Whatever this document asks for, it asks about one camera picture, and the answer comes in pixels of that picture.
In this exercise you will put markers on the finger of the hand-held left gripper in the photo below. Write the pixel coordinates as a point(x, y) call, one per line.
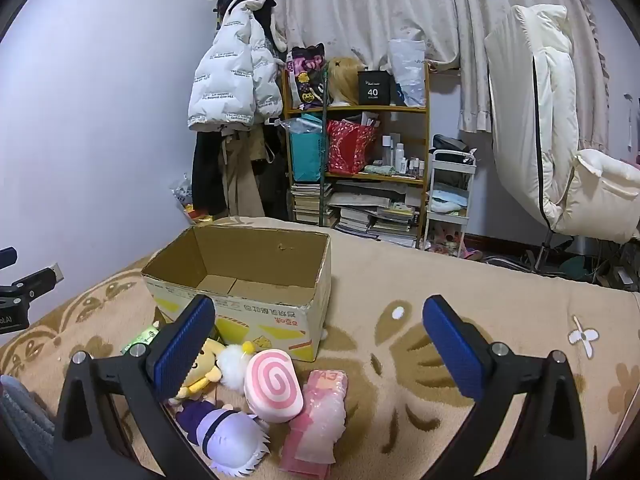
point(6, 257)
point(37, 281)

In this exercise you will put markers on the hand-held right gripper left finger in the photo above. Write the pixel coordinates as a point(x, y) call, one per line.
point(182, 345)

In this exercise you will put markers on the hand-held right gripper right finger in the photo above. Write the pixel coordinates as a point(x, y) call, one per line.
point(457, 355)

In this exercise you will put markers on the yellow plush doll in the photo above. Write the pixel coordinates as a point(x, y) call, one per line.
point(207, 360)

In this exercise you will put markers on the green plush toy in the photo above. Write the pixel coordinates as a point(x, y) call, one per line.
point(137, 342)

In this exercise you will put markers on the pink swirl plush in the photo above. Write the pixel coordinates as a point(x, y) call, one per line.
point(272, 385)

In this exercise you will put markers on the purple white-haired plush doll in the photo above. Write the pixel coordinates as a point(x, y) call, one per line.
point(225, 435)

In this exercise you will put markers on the cardboard box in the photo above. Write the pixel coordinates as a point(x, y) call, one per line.
point(280, 265)

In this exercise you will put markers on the white fluffy pompom plush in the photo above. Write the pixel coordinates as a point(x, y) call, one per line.
point(235, 367)

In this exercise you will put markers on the beige patterned blanket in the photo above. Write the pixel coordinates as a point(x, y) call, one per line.
point(400, 280)

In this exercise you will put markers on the pink toys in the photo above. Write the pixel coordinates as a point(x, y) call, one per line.
point(450, 242)

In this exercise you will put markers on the plastic bag with yellow items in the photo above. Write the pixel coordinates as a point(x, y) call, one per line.
point(187, 200)

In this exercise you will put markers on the pink bubble-wrap packet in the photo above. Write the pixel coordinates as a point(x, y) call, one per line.
point(320, 410)

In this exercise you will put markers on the blue white cloth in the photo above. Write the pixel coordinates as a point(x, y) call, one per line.
point(447, 200)

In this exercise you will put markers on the messy pile of books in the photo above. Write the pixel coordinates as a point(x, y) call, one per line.
point(380, 215)

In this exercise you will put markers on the black hanging garment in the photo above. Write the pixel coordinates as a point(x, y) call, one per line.
point(207, 175)

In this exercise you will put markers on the beige hanging coat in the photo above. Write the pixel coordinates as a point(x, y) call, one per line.
point(242, 175)

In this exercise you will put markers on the neat stack of books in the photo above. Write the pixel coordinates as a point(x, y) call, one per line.
point(310, 205)

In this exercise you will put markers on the white trolley cart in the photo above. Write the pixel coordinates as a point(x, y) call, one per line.
point(450, 160)

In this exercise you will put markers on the green pouch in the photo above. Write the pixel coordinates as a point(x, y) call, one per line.
point(380, 170)

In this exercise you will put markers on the row of cosmetic bottles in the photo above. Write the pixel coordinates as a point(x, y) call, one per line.
point(400, 157)

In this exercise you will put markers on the teal bag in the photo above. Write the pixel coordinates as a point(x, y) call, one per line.
point(306, 155)

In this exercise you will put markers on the wooden shelf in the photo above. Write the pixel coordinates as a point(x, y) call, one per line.
point(425, 125)

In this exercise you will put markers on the red patterned bag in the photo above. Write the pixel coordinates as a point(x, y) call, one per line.
point(347, 150)

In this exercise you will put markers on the cream padded chair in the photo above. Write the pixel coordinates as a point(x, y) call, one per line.
point(550, 125)

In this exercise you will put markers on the white puffer jacket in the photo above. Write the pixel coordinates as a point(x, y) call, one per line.
point(225, 75)

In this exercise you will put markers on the black box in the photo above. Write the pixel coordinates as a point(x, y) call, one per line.
point(376, 87)

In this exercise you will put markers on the clear plastic bag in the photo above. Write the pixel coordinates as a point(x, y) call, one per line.
point(407, 70)

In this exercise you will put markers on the black pink patterned bag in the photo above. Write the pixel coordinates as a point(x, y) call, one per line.
point(306, 77)

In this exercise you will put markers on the blond wig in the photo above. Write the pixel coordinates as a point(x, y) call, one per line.
point(345, 77)

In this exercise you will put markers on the cream patterned curtain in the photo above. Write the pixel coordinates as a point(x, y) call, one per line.
point(375, 5)

